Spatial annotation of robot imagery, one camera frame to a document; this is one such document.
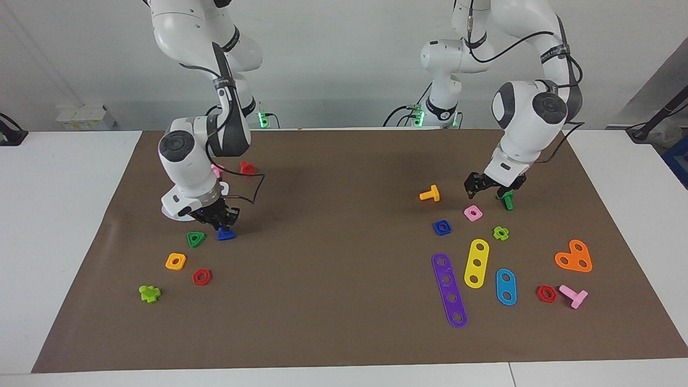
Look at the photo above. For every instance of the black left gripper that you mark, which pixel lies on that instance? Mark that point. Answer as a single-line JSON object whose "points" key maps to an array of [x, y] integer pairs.
{"points": [[492, 183]]}

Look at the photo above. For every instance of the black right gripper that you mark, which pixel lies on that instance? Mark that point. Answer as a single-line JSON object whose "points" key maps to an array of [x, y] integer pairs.
{"points": [[212, 214]]}

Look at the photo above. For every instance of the blue triangle head bolt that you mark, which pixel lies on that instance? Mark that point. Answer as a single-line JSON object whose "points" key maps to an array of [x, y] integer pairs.
{"points": [[226, 235]]}

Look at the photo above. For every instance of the blue square nut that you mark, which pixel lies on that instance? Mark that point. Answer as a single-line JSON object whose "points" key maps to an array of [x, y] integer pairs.
{"points": [[436, 228]]}

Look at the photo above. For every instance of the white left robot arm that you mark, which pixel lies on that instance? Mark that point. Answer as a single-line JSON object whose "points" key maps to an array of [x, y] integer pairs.
{"points": [[524, 134]]}

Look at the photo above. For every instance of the green plastic bolt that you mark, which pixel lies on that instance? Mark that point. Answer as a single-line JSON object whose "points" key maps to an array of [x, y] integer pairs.
{"points": [[508, 203]]}

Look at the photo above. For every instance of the pink square nut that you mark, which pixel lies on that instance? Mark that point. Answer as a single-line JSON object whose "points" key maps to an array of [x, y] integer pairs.
{"points": [[478, 217]]}

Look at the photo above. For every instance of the green triangle nut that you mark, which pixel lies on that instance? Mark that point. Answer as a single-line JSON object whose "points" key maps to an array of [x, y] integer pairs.
{"points": [[200, 237]]}

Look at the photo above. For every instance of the white curved hole plate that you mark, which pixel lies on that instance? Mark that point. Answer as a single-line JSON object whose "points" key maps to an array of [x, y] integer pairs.
{"points": [[226, 191]]}

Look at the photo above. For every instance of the lime green flower nut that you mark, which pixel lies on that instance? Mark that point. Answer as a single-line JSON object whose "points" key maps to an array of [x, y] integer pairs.
{"points": [[496, 233]]}

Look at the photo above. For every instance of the pink plastic bolt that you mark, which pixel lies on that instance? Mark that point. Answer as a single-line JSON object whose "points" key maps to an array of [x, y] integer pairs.
{"points": [[575, 295], [217, 171]]}

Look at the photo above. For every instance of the orange plastic bolt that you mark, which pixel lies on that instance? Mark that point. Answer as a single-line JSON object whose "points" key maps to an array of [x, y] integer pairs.
{"points": [[434, 193]]}

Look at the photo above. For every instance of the red plastic bolt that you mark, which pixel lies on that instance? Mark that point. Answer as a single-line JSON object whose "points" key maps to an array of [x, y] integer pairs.
{"points": [[247, 169]]}

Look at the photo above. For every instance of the red hexagon nut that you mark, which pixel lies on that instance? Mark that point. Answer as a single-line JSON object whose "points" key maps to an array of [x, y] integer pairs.
{"points": [[195, 278], [540, 294]]}

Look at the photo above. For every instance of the yellow three-hole plate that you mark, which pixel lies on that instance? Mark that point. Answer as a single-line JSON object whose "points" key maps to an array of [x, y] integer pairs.
{"points": [[478, 255]]}

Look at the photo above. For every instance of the orange square nut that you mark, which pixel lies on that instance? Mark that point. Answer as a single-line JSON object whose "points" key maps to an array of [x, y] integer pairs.
{"points": [[170, 262]]}

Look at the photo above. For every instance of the blue two-hole plate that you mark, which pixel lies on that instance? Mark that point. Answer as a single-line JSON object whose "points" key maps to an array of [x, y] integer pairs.
{"points": [[506, 287]]}

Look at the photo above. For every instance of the lime green cross bolt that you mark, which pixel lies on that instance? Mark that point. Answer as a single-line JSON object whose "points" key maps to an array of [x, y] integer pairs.
{"points": [[149, 293]]}

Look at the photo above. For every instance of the purple four-hole plate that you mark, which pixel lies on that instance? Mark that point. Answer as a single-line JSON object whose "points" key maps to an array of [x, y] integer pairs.
{"points": [[449, 288]]}

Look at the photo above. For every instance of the orange heart plate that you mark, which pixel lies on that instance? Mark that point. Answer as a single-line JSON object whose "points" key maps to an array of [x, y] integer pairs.
{"points": [[574, 258]]}

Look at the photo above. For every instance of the brown table mat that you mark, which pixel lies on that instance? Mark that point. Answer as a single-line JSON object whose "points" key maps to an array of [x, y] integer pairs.
{"points": [[344, 301]]}

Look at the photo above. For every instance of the white background box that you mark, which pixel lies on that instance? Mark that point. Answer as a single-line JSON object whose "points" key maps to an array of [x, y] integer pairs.
{"points": [[80, 117]]}

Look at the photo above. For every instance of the black stand pole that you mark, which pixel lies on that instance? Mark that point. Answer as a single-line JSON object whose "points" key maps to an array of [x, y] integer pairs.
{"points": [[658, 115]]}

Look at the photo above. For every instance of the blue crate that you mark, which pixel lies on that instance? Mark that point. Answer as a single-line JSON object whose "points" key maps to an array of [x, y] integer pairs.
{"points": [[678, 161]]}

